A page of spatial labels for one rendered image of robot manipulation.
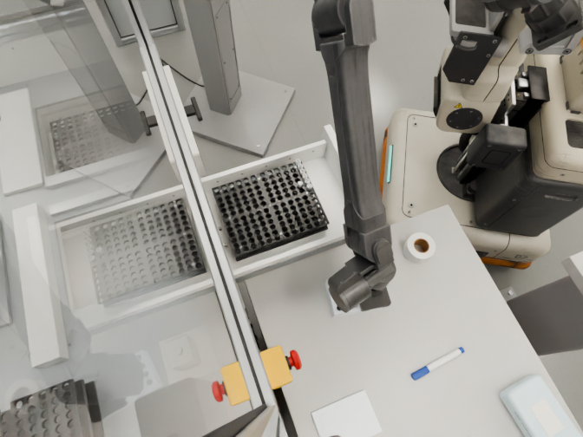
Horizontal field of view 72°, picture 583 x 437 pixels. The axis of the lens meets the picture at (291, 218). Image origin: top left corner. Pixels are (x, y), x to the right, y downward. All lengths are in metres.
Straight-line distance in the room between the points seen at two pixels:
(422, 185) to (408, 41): 1.15
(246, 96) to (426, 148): 0.96
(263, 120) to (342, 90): 1.50
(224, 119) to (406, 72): 1.06
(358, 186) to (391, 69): 1.84
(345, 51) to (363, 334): 0.64
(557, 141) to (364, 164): 0.78
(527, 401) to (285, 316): 0.55
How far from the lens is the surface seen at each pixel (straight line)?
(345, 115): 0.65
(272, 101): 2.21
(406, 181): 1.74
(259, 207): 0.92
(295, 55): 2.48
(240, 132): 2.10
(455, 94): 1.33
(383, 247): 0.72
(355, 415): 0.97
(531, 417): 1.07
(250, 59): 2.46
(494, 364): 1.09
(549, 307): 1.48
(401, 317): 1.03
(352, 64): 0.65
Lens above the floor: 1.73
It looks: 66 degrees down
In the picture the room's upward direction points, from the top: 3 degrees clockwise
